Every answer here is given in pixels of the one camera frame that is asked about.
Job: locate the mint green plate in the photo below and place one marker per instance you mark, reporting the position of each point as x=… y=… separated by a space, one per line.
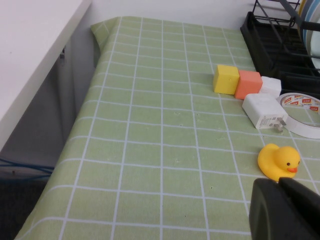
x=316 y=50

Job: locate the white cube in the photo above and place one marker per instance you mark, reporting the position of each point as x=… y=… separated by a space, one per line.
x=271 y=85

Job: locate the white side table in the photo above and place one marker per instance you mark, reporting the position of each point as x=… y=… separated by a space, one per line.
x=30 y=50

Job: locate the yellow plate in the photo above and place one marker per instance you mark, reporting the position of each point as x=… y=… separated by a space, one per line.
x=301 y=3

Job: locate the green checked tablecloth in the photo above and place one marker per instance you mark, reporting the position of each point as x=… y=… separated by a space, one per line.
x=150 y=125

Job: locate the yellow cube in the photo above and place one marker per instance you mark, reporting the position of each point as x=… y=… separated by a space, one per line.
x=225 y=80

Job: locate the small metal bracket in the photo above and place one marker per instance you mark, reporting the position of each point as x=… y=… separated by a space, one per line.
x=62 y=53

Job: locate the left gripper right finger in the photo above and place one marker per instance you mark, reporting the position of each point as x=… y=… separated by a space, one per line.
x=310 y=207

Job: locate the white power adapter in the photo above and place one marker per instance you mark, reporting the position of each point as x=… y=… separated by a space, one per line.
x=262 y=110

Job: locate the light blue plate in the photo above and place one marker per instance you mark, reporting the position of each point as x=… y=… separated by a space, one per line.
x=310 y=12

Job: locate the orange cube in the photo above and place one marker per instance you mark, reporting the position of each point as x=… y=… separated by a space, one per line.
x=247 y=85

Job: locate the yellow rubber duck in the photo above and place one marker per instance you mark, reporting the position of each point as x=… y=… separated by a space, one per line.
x=275 y=162

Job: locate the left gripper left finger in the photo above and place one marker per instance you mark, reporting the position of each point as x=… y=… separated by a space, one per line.
x=270 y=212

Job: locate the white tape roll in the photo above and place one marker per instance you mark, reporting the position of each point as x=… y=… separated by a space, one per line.
x=300 y=130

